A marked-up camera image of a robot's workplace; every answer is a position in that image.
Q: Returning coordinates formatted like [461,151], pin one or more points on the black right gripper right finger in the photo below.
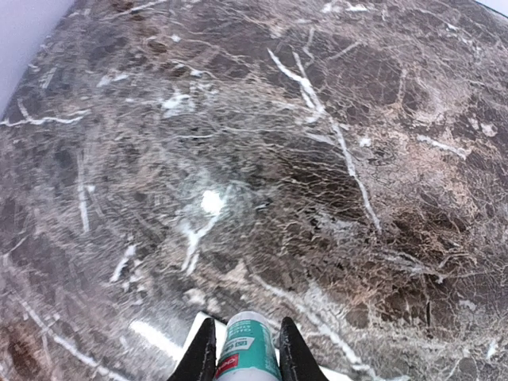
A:
[296,362]

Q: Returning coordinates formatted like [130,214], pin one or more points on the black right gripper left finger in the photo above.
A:
[199,360]

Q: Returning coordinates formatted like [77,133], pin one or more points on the cream paper envelope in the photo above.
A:
[248,352]

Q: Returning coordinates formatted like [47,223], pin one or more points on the green white glue stick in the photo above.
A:
[248,352]

